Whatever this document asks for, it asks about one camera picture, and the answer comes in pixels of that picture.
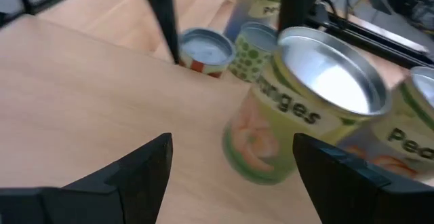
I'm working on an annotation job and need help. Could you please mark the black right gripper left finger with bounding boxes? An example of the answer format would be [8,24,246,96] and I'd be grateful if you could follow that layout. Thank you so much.
[0,132,174,224]

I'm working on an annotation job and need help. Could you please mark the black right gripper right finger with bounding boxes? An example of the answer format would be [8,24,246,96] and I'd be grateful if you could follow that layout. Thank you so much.
[292,132,434,224]

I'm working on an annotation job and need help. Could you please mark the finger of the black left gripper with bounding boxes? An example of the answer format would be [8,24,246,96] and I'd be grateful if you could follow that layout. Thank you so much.
[135,0,181,65]
[277,0,328,32]

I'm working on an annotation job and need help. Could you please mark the yellow fruit label can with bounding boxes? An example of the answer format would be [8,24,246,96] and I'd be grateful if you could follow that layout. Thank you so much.
[222,0,284,43]

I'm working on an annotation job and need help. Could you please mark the tomato print can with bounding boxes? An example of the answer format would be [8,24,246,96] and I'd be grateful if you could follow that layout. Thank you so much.
[177,27,237,79]

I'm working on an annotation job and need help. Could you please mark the green dotted peas can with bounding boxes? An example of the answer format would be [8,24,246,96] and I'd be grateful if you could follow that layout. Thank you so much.
[228,21,281,83]

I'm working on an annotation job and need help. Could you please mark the peaches label can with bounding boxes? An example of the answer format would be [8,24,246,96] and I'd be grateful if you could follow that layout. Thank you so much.
[337,65,434,188]

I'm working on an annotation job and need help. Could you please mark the oranges label can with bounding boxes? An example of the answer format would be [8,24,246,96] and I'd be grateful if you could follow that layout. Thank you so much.
[221,26,393,187]

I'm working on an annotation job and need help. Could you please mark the black aluminium rig frame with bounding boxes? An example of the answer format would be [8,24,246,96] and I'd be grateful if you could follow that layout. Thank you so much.
[303,0,434,71]

